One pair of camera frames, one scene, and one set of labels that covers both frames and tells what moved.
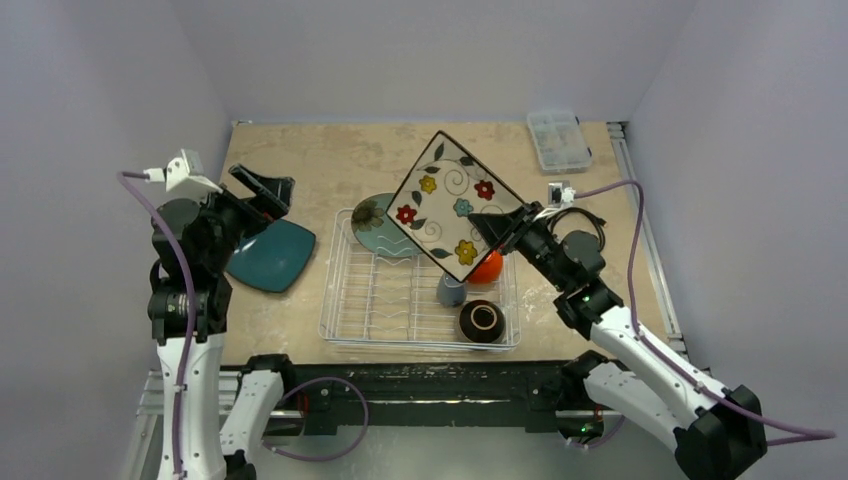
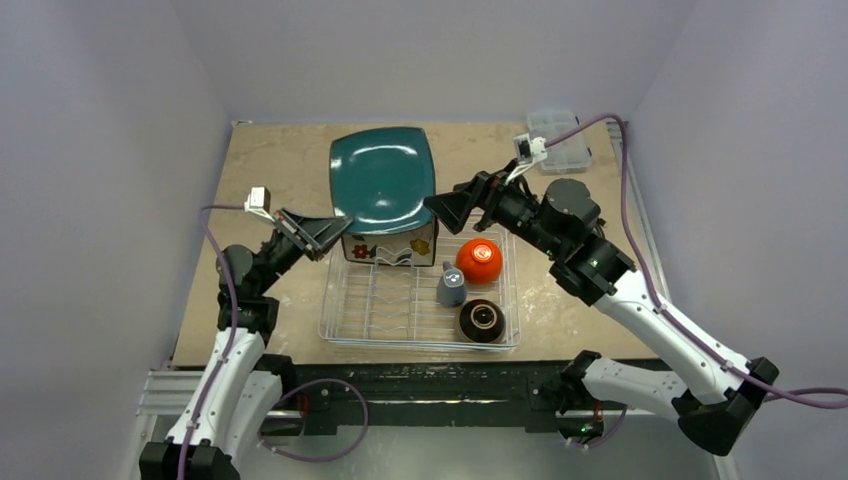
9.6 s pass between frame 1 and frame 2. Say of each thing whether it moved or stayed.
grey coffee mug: stayed
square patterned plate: moved
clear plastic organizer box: stayed
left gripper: moved
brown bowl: stayed
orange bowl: stayed
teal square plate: moved
